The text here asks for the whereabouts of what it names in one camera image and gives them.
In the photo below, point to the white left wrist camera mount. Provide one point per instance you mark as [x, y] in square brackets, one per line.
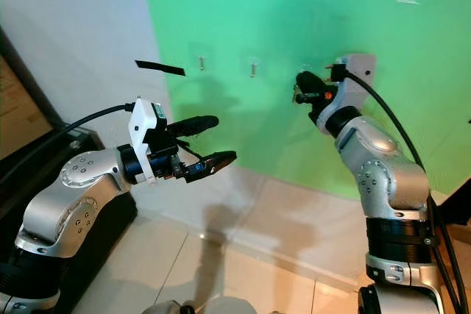
[143, 126]

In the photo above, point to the small metal wall hook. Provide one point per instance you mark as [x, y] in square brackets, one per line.
[201, 62]
[253, 69]

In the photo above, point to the brown wooden cabinet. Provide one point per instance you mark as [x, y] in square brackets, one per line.
[458, 233]

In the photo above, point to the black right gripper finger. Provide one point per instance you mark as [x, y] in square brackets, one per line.
[313, 99]
[311, 84]

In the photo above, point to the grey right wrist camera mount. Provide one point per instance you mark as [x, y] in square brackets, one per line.
[353, 90]

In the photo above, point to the grey robot leg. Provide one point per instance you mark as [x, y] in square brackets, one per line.
[224, 307]

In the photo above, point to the small white tape strip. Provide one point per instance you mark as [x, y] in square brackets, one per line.
[408, 1]

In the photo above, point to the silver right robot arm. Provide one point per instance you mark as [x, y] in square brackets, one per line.
[390, 182]

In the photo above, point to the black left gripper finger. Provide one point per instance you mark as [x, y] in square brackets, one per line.
[212, 165]
[191, 125]

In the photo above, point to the brown printed board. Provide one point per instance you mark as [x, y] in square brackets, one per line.
[23, 112]

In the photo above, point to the green wall sheet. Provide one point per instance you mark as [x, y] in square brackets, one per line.
[265, 27]

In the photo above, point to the slanted black tape strip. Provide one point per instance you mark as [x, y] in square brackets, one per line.
[160, 68]

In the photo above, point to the dark cabinet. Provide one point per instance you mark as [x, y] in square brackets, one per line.
[18, 182]

